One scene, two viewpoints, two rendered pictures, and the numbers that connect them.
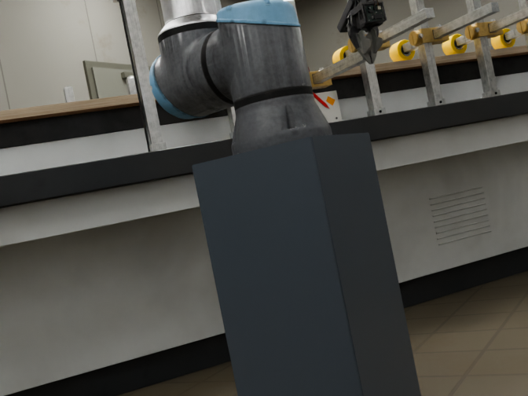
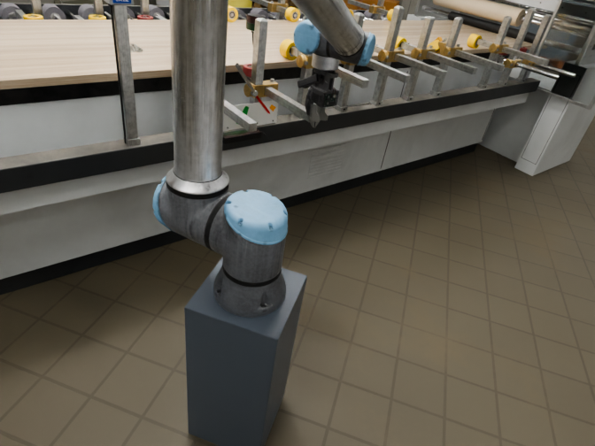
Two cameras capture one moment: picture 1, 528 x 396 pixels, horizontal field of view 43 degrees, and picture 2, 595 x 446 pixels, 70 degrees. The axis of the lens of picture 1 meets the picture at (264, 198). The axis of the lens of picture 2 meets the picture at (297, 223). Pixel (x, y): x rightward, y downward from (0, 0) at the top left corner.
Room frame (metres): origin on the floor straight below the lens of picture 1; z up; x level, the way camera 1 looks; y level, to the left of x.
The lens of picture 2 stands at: (0.45, 0.12, 1.41)
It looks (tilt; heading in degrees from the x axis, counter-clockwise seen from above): 35 degrees down; 341
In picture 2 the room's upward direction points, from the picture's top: 9 degrees clockwise
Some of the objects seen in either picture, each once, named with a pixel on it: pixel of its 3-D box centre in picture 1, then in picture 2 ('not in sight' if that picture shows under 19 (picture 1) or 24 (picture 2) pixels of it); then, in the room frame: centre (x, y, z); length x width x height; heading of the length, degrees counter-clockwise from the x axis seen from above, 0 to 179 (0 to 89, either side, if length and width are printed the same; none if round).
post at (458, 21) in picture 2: not in sight; (444, 64); (2.63, -1.34, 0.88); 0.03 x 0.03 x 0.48; 23
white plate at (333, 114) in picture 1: (303, 111); (251, 115); (2.10, -0.18, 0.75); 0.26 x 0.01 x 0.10; 113
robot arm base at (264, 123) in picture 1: (277, 122); (251, 276); (1.25, -0.05, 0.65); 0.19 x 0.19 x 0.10
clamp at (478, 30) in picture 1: (483, 30); (390, 55); (2.44, -0.90, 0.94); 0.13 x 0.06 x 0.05; 113
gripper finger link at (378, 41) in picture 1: (375, 45); (321, 116); (1.83, -0.38, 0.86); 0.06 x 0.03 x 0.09; 23
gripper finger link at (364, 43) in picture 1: (366, 45); (315, 117); (1.82, -0.35, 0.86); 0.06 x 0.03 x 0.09; 23
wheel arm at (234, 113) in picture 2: not in sight; (220, 104); (1.96, -0.04, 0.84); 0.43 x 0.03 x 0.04; 23
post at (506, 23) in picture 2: not in sight; (492, 57); (2.83, -1.80, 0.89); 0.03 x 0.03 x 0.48; 23
